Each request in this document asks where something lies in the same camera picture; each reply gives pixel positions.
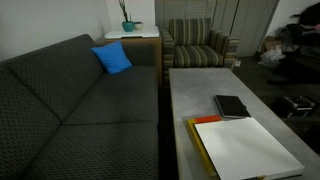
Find plant in teal pot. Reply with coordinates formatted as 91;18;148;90
118;0;136;33

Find blue square cushion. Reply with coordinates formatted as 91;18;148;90
90;40;133;75

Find grey folding closet doors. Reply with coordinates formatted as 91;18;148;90
212;0;281;57

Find grey window blinds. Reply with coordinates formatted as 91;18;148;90
154;0;218;32

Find brown cardboard box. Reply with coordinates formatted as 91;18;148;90
262;35;285;53

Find dark grey fabric sofa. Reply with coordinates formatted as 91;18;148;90
0;33;160;180

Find dark clutter pile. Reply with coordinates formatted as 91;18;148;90
267;1;320;86

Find wooden side table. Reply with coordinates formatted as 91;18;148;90
95;34;164;88

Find black case with silver trim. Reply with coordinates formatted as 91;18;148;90
273;95;317;119

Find black notebook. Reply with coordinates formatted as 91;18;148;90
213;94;252;120

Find striped armchair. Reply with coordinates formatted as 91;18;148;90
160;17;241;88

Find white plastic bag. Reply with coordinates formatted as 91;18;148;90
258;45;287;70

